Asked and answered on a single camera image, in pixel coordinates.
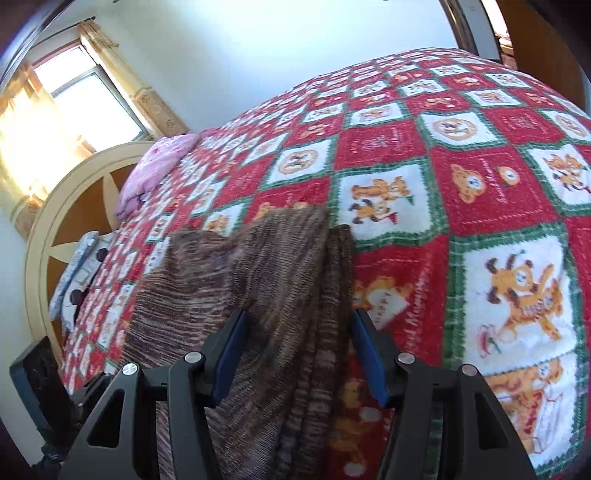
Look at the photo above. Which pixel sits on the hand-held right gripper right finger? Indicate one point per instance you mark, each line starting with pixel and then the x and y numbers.
pixel 369 362

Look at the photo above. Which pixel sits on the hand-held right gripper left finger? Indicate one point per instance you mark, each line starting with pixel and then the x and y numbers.
pixel 228 362

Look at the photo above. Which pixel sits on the brown striped knit sweater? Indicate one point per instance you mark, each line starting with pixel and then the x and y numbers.
pixel 258 277

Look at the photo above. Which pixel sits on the white pillow with black circles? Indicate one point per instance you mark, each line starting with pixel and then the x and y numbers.
pixel 90 281

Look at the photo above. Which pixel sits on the grey quilted pillow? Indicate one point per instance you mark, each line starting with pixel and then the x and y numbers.
pixel 76 263

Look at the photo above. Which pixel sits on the cream and wood headboard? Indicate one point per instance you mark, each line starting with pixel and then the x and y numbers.
pixel 78 207

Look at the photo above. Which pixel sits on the red printed bear blanket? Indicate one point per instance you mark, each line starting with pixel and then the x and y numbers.
pixel 485 207

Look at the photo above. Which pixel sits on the pink quilt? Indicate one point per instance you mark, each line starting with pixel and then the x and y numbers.
pixel 157 170

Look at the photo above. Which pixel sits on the yellow sheer curtain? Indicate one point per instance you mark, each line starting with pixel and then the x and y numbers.
pixel 32 152

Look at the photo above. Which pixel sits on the yellow patterned curtain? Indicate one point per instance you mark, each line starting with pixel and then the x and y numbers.
pixel 143 92

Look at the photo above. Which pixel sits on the window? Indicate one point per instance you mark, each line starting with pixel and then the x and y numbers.
pixel 87 97

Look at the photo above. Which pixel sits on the brown wooden door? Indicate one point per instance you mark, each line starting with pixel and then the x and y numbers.
pixel 545 41

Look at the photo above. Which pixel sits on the brown door frame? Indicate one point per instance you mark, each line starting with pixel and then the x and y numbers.
pixel 475 27

